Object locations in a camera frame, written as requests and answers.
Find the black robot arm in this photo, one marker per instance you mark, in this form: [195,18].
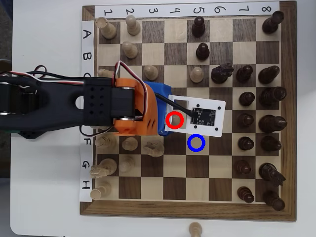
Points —
[61,106]

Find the dark wooden pawn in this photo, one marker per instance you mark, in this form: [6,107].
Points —
[245,143]
[202,51]
[245,194]
[242,167]
[244,74]
[198,27]
[246,99]
[245,120]

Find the white paper strip with letters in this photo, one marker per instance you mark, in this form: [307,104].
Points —
[86,49]

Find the dark wooden king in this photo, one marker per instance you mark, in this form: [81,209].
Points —
[271,124]

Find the light wooden bishop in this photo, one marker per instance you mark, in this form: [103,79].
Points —
[107,143]
[105,73]

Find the light wooden knight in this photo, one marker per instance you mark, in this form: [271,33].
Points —
[106,166]
[154,148]

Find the dark wooden rook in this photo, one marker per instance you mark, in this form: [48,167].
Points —
[271,23]
[273,200]

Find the white camera mount with board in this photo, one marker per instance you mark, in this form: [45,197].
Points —
[205,116]

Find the white paper strip with numbers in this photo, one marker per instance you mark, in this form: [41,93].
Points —
[140,11]

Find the dark wooden knight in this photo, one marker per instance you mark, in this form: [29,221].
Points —
[221,74]
[270,172]

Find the dark wooden queen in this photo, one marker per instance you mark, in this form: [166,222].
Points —
[271,96]

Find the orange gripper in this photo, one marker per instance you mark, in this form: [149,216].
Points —
[163,90]

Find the wooden chess board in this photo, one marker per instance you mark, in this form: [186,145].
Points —
[148,209]

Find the dark wooden bishop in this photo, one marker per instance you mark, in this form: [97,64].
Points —
[267,75]
[270,143]

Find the light wooden rook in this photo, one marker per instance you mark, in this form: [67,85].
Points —
[108,29]
[100,191]

